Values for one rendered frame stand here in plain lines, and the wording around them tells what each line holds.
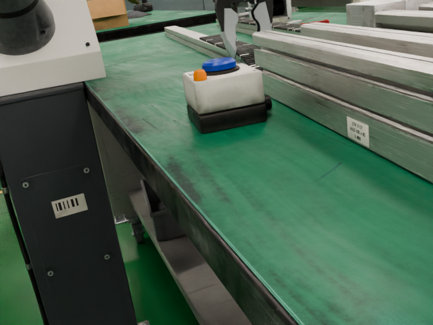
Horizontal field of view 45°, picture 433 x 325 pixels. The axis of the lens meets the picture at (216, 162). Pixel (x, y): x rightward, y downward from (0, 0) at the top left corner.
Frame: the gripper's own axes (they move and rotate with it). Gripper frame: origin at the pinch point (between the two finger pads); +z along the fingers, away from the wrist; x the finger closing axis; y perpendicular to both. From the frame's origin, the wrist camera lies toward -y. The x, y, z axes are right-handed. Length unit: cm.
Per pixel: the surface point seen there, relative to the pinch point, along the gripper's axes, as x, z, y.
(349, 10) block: -13.9, -5.1, -12.1
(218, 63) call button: 13.6, -3.9, -33.6
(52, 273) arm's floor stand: 47, 43, 17
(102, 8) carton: 19, -7, 189
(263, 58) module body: 5.2, -2.0, -23.9
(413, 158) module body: 5, 2, -59
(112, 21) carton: 16, 0, 192
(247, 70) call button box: 10.6, -2.7, -34.5
